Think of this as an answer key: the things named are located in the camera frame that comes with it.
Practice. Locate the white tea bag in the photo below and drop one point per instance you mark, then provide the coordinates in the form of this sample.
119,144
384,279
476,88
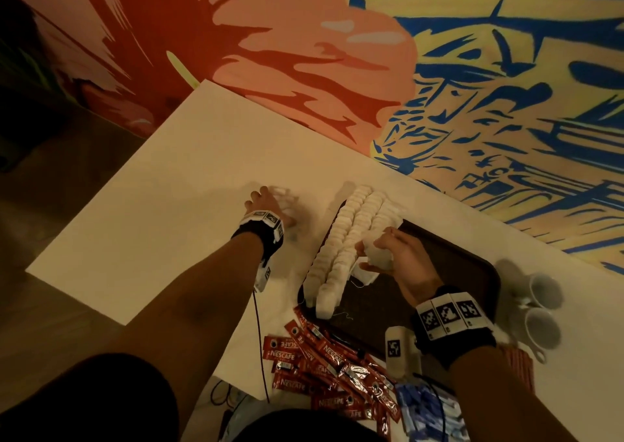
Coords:
377,253

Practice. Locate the black wristband with markers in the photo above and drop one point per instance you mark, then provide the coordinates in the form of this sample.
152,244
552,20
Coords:
261,234
453,325

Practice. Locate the pile of blue sugar sachets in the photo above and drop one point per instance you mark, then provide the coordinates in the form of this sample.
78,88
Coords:
429,412

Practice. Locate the dark brown tray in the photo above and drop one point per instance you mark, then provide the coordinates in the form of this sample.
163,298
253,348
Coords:
458,271

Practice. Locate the pile of white tea bags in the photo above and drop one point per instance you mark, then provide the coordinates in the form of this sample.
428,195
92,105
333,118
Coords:
284,201

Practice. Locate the person's left forearm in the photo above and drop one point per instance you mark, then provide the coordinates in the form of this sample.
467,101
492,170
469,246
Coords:
195,320

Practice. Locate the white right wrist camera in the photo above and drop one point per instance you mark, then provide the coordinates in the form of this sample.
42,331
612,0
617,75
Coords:
399,349

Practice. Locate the pile of red Nescafe sachets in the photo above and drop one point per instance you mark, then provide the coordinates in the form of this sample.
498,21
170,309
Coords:
331,373

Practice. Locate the black right wristband with markers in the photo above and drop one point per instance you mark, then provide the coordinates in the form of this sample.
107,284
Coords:
453,325

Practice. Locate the small white cup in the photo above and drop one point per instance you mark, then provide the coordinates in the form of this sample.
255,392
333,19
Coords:
542,327
546,290

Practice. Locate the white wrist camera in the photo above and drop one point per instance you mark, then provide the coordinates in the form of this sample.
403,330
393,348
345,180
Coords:
262,277
399,349

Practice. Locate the person's left hand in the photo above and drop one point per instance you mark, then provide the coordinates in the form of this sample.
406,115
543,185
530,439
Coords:
265,203

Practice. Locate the bundle of red stir sticks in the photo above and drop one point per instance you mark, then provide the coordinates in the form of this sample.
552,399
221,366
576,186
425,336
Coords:
521,368

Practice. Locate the row of tea bags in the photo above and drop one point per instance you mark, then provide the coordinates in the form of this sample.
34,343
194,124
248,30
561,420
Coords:
346,247

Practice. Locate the black left wristband with markers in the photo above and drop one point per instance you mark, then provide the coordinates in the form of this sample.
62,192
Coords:
261,234

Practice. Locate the person's right forearm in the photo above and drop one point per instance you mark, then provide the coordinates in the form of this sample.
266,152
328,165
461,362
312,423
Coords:
507,398

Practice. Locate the black clothing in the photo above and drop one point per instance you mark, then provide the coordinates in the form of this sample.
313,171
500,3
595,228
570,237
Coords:
88,403

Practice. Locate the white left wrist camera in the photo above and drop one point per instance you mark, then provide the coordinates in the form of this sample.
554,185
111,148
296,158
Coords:
262,277

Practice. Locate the person's right hand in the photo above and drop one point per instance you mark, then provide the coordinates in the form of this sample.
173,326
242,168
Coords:
409,271

